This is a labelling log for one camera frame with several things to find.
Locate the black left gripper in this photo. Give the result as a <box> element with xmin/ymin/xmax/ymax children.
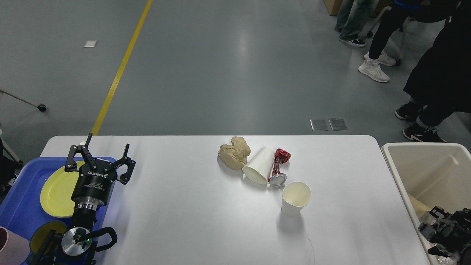
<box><xmin>65</xmin><ymin>133</ymin><xmax>136</xmax><ymax>211</ymax></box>

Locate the yellow plate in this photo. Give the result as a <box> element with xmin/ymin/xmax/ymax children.
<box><xmin>40</xmin><ymin>166</ymin><xmax>79</xmax><ymax>218</ymax></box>

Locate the dark teal mug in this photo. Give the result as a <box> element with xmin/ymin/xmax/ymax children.
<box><xmin>26</xmin><ymin>221</ymin><xmax>66</xmax><ymax>265</ymax></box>

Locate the pink mug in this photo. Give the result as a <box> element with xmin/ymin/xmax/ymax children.
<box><xmin>0</xmin><ymin>227</ymin><xmax>30</xmax><ymax>265</ymax></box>

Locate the brown paper bag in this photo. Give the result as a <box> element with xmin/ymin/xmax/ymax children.
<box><xmin>407</xmin><ymin>194</ymin><xmax>432</xmax><ymax>219</ymax></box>
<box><xmin>217</xmin><ymin>136</ymin><xmax>252</xmax><ymax>170</ymax></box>

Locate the white paper cup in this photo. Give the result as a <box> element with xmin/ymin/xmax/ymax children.
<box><xmin>281</xmin><ymin>181</ymin><xmax>312</xmax><ymax>218</ymax></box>
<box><xmin>242</xmin><ymin>147</ymin><xmax>275</xmax><ymax>186</ymax></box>

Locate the red foil wrapper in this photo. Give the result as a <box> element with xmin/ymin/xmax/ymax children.
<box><xmin>268</xmin><ymin>149</ymin><xmax>291</xmax><ymax>187</ymax></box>

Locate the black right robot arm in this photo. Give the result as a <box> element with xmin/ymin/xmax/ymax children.
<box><xmin>417</xmin><ymin>206</ymin><xmax>471</xmax><ymax>265</ymax></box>

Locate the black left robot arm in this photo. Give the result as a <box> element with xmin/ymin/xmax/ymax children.
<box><xmin>30</xmin><ymin>134</ymin><xmax>136</xmax><ymax>265</ymax></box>

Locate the chair leg with caster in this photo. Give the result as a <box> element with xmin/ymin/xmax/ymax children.
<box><xmin>0</xmin><ymin>88</ymin><xmax>47</xmax><ymax>112</ymax></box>

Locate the blue plastic tray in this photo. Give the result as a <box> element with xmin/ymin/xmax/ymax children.
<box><xmin>0</xmin><ymin>157</ymin><xmax>118</xmax><ymax>265</ymax></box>

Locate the left metal floor plate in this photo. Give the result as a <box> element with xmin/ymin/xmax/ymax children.
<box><xmin>310</xmin><ymin>119</ymin><xmax>329</xmax><ymax>131</ymax></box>

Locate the metal floor plate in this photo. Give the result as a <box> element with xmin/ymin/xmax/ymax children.
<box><xmin>328</xmin><ymin>119</ymin><xmax>348</xmax><ymax>131</ymax></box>
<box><xmin>310</xmin><ymin>119</ymin><xmax>329</xmax><ymax>131</ymax></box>

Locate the right metal floor plate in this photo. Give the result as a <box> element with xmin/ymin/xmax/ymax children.
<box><xmin>328</xmin><ymin>119</ymin><xmax>348</xmax><ymax>131</ymax></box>

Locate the person in blue jeans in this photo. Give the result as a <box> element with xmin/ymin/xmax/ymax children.
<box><xmin>334</xmin><ymin>0</ymin><xmax>379</xmax><ymax>47</ymax></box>

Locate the office chair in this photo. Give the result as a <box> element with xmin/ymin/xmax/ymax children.
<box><xmin>365</xmin><ymin>3</ymin><xmax>414</xmax><ymax>66</ymax></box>

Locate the beige plastic bin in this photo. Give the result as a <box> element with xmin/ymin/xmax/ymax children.
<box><xmin>382</xmin><ymin>142</ymin><xmax>471</xmax><ymax>265</ymax></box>

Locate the seated person in black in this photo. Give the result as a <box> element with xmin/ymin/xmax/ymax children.
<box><xmin>395</xmin><ymin>0</ymin><xmax>470</xmax><ymax>142</ymax></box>

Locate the person in black leggings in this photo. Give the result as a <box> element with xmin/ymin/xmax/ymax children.
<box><xmin>358</xmin><ymin>0</ymin><xmax>422</xmax><ymax>82</ymax></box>

